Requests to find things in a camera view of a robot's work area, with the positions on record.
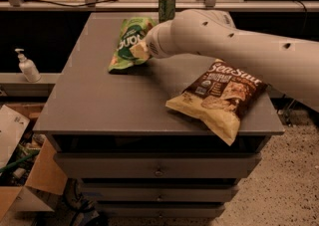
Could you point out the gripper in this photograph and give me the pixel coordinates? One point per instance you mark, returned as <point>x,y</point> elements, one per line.
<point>154,46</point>

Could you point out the green rice chip bag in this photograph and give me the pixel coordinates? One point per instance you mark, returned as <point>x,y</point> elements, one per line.
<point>132,31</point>

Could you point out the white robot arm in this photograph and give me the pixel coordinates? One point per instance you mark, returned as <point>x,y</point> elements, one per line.
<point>290,66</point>

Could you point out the green soda can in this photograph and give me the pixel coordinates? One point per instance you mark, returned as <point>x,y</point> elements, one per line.
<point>166,10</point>

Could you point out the sea salt chip bag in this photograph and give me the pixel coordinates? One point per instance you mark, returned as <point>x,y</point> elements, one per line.
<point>220,98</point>

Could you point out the grey drawer cabinet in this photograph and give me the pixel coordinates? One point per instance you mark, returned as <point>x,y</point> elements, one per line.
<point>129,152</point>

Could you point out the white pump dispenser bottle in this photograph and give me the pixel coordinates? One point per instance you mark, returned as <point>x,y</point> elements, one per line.
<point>27,67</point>

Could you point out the open cardboard box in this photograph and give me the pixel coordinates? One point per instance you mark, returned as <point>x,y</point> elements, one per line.
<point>30,178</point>

